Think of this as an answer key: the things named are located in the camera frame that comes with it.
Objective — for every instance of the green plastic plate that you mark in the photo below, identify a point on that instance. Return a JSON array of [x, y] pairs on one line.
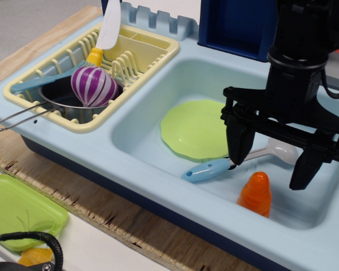
[[195, 131]]

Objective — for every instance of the blue handled white ladle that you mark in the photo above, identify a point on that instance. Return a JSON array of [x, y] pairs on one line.
[[284, 151]]

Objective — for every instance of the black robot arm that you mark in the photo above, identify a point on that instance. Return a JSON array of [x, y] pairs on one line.
[[307, 32]]

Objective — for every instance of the green plastic tray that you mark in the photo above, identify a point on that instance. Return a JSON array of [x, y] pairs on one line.
[[23, 209]]

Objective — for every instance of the light blue toy sink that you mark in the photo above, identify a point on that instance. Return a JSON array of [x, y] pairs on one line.
[[302, 231]]

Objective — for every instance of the yellow dish rack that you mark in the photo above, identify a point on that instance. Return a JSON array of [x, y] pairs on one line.
[[136, 57]]

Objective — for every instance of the blue plastic utensil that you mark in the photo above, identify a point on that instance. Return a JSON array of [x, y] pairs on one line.
[[44, 80]]

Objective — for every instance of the purple striped toy onion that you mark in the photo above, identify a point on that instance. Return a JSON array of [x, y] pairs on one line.
[[93, 86]]

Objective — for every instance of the dark blue faucet box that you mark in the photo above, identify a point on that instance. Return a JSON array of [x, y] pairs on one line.
[[242, 27]]

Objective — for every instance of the orange plastic carrot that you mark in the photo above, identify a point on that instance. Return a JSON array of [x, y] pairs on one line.
[[256, 194]]

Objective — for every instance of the black device base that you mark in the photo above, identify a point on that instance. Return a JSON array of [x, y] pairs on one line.
[[6, 266]]

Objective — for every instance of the orange yellow toy piece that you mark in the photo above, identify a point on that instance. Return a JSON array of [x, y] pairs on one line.
[[35, 256]]

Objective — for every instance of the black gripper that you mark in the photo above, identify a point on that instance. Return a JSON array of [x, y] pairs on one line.
[[308, 126]]

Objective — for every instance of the yellow handled white knife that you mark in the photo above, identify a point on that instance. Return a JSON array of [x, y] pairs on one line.
[[109, 32]]

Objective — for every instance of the metal pot with handle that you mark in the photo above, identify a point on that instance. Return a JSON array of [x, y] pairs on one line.
[[60, 105]]

